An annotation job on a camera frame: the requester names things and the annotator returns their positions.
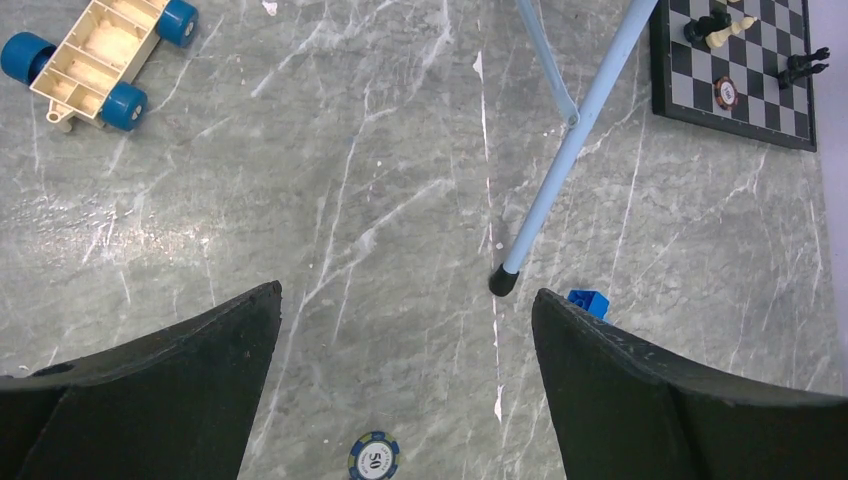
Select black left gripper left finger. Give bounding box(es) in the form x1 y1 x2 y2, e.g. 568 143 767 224
1 281 282 479

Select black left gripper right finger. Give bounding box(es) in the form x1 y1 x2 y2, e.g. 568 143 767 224
532 289 847 479

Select blue white toy brick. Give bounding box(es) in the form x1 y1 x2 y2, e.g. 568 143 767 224
567 289 610 320

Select blue white poker chip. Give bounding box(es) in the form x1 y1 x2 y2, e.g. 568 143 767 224
347 431 400 480

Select light blue music stand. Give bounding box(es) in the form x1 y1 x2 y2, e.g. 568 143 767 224
488 0 658 297

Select orange poker chip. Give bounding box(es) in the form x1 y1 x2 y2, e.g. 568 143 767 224
713 76 739 111

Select beige toy cart blue wheels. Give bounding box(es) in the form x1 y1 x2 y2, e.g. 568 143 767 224
1 0 199 133

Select black white chessboard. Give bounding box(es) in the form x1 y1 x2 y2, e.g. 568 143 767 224
649 0 817 152

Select black chess pieces pair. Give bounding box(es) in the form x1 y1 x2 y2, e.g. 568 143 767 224
777 47 830 90

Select black chess piece lying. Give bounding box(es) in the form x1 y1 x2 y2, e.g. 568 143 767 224
683 8 732 43

